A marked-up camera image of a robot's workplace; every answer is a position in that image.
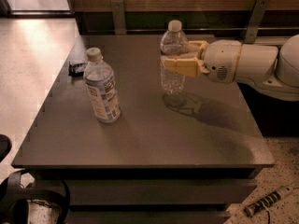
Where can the white power strip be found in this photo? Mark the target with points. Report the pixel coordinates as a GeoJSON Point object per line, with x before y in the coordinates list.
{"type": "Point", "coordinates": [268, 200]}

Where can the blue label plastic bottle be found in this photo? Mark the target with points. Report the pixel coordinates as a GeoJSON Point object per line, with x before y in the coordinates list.
{"type": "Point", "coordinates": [101, 86]}

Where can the metal wall bracket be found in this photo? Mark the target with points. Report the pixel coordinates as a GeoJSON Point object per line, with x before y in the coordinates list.
{"type": "Point", "coordinates": [118, 14]}
{"type": "Point", "coordinates": [249, 35]}

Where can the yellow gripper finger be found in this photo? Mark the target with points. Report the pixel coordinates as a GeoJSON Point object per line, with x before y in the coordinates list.
{"type": "Point", "coordinates": [198, 46]}
{"type": "Point", "coordinates": [189, 67]}

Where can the left metal wall bracket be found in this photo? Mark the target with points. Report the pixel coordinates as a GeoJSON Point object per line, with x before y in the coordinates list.
{"type": "Point", "coordinates": [118, 14]}

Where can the small black clip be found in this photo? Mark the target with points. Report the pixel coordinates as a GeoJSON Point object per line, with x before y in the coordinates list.
{"type": "Point", "coordinates": [76, 69]}

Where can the dark grey drawer cabinet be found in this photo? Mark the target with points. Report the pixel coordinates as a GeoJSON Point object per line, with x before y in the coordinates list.
{"type": "Point", "coordinates": [150, 196]}

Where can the black chair base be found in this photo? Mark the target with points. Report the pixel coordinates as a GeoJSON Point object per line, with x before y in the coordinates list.
{"type": "Point", "coordinates": [31, 205]}

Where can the clear water bottle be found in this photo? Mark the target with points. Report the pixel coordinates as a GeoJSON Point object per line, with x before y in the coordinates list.
{"type": "Point", "coordinates": [173, 43]}

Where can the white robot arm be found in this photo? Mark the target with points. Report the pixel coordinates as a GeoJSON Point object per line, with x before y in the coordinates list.
{"type": "Point", "coordinates": [269, 70]}

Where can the right metal wall bracket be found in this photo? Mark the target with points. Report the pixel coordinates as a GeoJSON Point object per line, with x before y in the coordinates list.
{"type": "Point", "coordinates": [249, 35]}

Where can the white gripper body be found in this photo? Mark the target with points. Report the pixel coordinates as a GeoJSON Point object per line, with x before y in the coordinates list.
{"type": "Point", "coordinates": [220, 61]}

